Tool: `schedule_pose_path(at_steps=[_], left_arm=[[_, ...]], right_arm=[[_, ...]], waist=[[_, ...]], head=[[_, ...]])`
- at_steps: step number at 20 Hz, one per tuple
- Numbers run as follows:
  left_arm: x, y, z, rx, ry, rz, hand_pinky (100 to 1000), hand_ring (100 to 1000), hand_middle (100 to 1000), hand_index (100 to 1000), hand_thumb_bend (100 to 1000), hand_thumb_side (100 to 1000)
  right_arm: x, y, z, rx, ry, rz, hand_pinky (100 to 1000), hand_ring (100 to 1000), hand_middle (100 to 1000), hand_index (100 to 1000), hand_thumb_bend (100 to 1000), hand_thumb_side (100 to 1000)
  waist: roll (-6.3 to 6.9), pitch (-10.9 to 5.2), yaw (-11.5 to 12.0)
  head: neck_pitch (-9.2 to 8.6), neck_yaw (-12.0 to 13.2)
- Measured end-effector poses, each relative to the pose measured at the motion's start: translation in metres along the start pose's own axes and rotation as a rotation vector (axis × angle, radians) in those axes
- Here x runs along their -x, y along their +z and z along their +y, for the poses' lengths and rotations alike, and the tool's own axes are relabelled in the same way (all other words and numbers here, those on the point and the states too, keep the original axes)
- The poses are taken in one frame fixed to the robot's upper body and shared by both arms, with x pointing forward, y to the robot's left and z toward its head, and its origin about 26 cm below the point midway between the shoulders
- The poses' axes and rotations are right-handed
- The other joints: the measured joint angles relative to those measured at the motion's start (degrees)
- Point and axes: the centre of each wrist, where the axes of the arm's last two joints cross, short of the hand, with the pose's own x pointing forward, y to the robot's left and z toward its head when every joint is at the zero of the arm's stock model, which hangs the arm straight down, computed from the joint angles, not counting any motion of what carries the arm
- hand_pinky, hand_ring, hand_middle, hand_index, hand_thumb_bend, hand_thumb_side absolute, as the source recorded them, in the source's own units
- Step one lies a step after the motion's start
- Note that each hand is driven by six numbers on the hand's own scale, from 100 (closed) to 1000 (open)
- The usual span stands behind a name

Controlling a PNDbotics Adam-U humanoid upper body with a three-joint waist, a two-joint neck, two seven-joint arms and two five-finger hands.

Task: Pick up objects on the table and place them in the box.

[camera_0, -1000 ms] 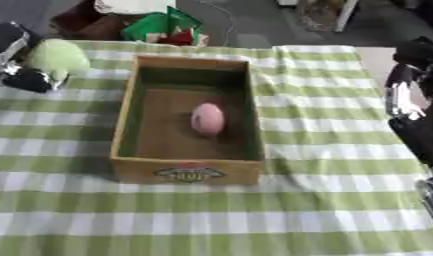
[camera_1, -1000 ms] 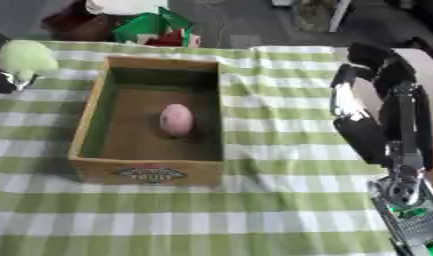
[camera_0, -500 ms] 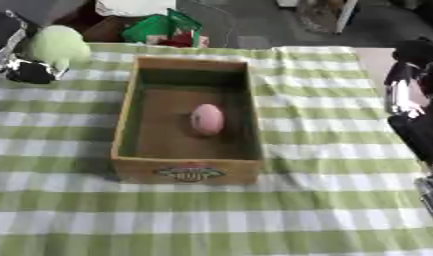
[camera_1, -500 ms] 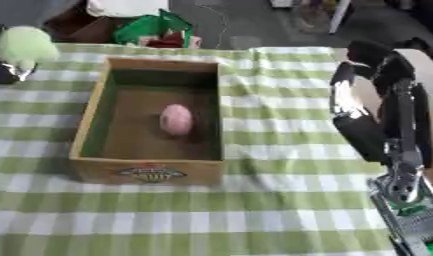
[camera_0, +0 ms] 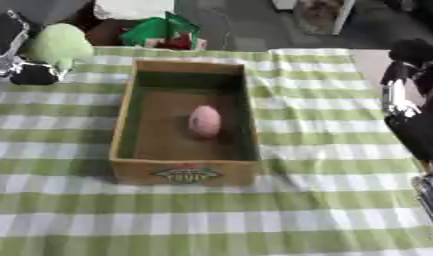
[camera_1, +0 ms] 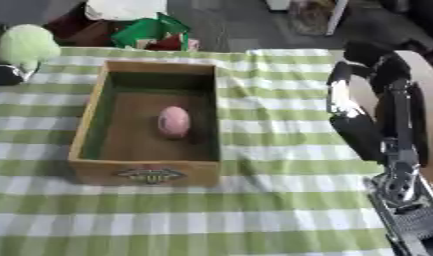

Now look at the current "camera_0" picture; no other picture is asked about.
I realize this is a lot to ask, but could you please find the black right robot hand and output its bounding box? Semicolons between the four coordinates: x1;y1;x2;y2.
378;37;433;167

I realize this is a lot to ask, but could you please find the light green round toy fruit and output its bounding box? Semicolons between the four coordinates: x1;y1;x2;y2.
28;22;97;72

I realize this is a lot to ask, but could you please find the tan cardboard box green inside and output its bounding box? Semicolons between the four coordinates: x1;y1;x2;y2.
107;58;264;187

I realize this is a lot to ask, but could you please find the dark brown bag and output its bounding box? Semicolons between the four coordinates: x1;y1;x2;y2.
65;2;141;47

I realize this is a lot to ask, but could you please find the pink egg-shaped toy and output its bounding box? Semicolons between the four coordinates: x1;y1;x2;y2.
186;104;223;140

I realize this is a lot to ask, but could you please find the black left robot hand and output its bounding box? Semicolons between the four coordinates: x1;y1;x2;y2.
7;61;71;86

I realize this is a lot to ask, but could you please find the white sheet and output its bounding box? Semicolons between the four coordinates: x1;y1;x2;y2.
91;0;178;22

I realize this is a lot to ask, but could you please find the green bag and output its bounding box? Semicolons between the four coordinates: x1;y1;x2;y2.
118;11;204;51

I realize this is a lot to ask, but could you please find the red and white package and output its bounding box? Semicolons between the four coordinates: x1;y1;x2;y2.
142;32;209;52

